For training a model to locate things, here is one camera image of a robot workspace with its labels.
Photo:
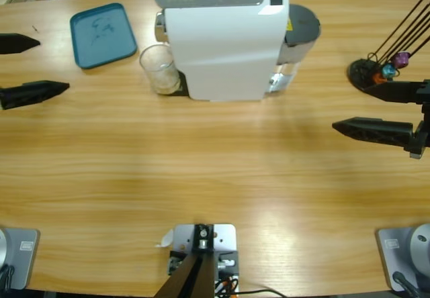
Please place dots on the white paper tag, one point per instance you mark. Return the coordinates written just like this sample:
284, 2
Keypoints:
165, 239

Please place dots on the white capsule coffee machine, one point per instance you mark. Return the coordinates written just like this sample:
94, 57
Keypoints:
221, 49

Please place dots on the purple coffee capsule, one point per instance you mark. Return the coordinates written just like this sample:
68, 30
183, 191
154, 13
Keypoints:
401, 59

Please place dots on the black capsule holder with rods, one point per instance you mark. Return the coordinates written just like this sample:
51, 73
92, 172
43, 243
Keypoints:
361, 71

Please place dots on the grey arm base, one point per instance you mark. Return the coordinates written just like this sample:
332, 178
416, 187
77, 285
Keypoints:
18, 257
403, 251

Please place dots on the teal plastic tray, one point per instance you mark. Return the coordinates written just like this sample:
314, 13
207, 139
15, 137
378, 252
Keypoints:
100, 36

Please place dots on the white mount block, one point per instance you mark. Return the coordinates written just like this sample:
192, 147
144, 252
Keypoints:
225, 237

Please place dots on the clear water tank dark lid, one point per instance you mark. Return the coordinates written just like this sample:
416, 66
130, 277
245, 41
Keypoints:
302, 23

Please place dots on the orange coffee capsule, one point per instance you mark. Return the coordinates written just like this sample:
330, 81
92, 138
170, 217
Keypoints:
379, 78

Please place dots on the teal coffee capsule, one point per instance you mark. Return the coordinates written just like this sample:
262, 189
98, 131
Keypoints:
388, 70

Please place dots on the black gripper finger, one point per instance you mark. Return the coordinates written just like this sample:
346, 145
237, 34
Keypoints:
30, 93
16, 43

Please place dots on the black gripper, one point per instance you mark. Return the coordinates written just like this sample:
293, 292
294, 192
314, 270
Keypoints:
424, 130

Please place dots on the clear glass cup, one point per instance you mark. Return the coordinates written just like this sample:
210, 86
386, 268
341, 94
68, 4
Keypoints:
164, 80

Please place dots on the dark camera post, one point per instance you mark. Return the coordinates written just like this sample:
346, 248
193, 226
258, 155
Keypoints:
191, 278

